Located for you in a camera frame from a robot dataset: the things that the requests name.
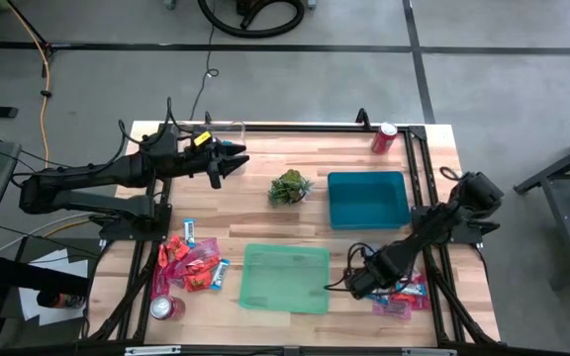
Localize black table beam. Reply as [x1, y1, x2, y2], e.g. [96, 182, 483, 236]
[0, 251, 91, 298]

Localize black vacuum hose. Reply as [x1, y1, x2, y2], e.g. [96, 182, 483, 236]
[196, 0, 306, 40]

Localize green translucent plastic bin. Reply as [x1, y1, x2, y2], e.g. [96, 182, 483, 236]
[238, 242, 332, 315]

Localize silver metal bracket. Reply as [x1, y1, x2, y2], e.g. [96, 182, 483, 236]
[124, 345, 182, 356]
[401, 347, 458, 356]

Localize clear plastic container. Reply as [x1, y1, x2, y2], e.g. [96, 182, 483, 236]
[168, 121, 247, 177]

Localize yellow extension cord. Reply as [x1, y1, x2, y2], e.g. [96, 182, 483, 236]
[7, 2, 93, 238]

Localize red soda can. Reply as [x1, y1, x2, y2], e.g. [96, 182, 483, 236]
[369, 122, 399, 155]
[148, 295, 187, 321]

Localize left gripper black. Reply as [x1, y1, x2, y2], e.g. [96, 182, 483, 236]
[173, 129, 251, 191]

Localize dark grey metal stand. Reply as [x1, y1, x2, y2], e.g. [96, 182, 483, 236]
[512, 126, 570, 293]

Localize white floor cable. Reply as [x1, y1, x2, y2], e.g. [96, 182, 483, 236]
[0, 212, 94, 256]

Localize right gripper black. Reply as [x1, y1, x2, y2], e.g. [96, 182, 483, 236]
[343, 246, 400, 302]

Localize black aluminium table frame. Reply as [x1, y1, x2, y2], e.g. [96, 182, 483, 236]
[81, 121, 502, 350]

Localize black floor cable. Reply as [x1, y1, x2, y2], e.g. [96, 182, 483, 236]
[189, 19, 221, 122]

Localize white paper sheet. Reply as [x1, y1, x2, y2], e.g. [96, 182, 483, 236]
[17, 246, 91, 327]

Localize small artificial succulent plant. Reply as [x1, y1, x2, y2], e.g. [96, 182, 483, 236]
[267, 168, 315, 208]

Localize orange black bottle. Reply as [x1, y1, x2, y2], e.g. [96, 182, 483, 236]
[36, 291, 88, 311]

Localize blue plastic bin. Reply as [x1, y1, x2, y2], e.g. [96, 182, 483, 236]
[327, 170, 413, 231]

